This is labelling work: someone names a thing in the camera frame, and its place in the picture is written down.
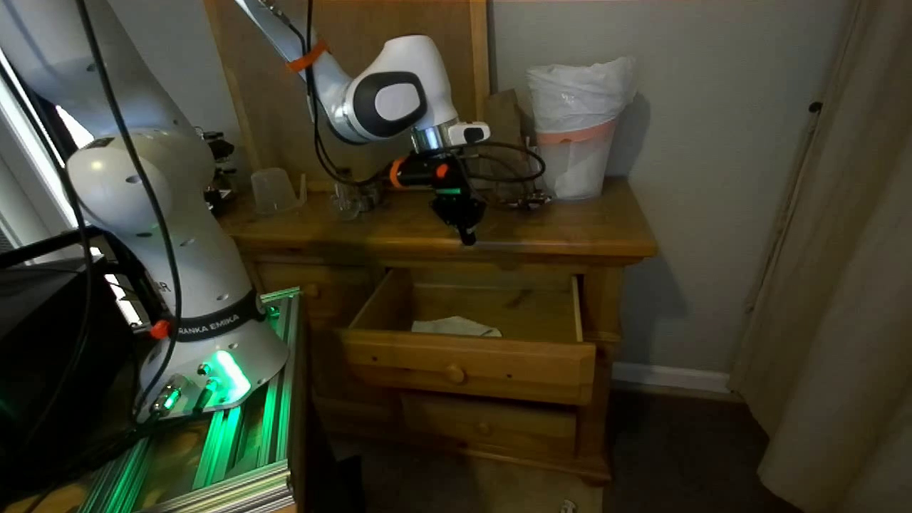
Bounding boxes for black gripper body orange accents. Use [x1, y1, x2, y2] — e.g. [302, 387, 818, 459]
[389, 154, 484, 234]

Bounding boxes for green lit aluminium robot base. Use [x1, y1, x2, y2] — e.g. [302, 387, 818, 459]
[77, 287, 302, 513]

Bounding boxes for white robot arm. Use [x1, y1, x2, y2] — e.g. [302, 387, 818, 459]
[4, 0, 492, 418]

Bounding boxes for grey cloth in drawer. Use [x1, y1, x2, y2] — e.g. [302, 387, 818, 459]
[412, 315, 502, 338]

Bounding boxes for open wooden top drawer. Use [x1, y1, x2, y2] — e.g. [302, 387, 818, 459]
[341, 270, 597, 405]

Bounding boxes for wooden dresser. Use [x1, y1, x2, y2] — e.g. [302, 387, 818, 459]
[224, 182, 660, 482]

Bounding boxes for wooden mirror back panel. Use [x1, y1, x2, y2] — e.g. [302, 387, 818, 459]
[202, 0, 492, 190]

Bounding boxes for white bin with liner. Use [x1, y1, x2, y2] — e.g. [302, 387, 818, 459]
[527, 56, 637, 200]

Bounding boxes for small clear plastic cup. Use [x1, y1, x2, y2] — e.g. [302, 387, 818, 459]
[251, 167, 296, 217]

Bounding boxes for black control box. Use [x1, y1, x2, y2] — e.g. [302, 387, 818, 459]
[0, 227, 140, 501]

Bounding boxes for cream curtain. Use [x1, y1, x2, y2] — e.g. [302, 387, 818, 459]
[734, 0, 912, 513]

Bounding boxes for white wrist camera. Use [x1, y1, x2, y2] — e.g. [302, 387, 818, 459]
[446, 123, 492, 147]

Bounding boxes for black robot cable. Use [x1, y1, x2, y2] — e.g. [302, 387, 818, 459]
[75, 0, 550, 421]

